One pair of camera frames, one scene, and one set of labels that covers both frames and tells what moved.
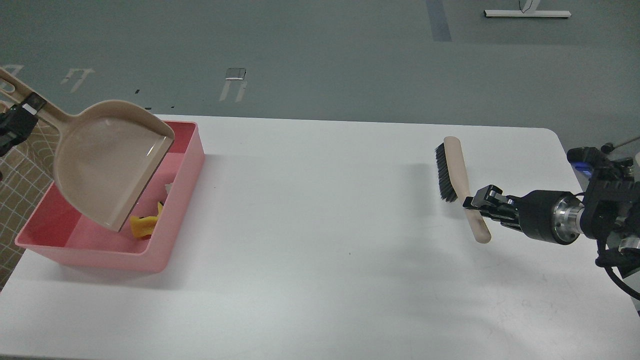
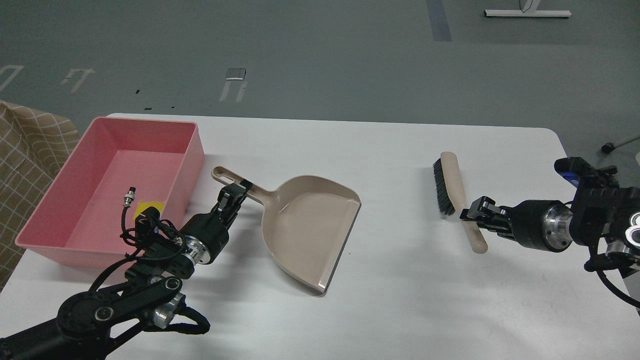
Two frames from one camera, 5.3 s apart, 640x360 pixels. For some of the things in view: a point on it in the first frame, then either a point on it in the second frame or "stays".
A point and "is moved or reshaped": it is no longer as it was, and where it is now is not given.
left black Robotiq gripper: [15, 126] to [206, 234]
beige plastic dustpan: [105, 157] to [306, 224]
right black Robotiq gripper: [551, 216] to [541, 225]
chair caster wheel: [607, 147] stays
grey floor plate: [235, 73] stays
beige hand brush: [454, 186] is moved or reshaped
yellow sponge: [143, 226] to [143, 205]
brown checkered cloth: [26, 176] stays
